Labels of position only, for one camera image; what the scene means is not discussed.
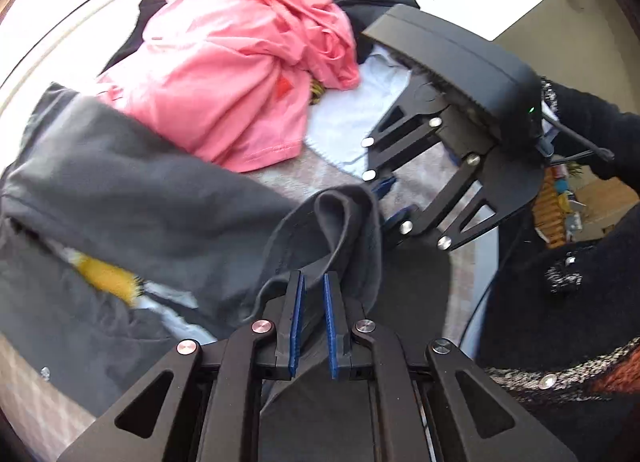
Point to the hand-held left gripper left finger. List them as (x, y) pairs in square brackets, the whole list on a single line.
[(297, 322)]

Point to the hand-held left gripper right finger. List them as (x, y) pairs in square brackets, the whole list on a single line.
[(331, 327)]

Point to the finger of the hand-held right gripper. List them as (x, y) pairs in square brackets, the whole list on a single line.
[(400, 219), (385, 187)]

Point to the pink t-shirt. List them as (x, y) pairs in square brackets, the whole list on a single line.
[(215, 67)]

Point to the grey daisy print t-shirt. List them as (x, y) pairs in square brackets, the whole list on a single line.
[(125, 182)]

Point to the person's right forearm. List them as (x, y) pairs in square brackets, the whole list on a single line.
[(600, 127)]

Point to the white garment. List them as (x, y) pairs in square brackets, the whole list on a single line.
[(340, 127)]

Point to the yellow ribbed object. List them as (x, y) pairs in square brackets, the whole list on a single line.
[(547, 207)]

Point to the cardboard box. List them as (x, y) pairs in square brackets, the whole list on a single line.
[(610, 202)]

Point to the person's black knit jacket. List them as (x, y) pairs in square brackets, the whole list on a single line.
[(575, 317)]

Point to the pink plaid blanket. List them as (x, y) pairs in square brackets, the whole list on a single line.
[(30, 392)]

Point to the black t-shirt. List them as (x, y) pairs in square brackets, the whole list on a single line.
[(150, 7)]

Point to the white window frame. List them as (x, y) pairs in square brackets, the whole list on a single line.
[(75, 7)]

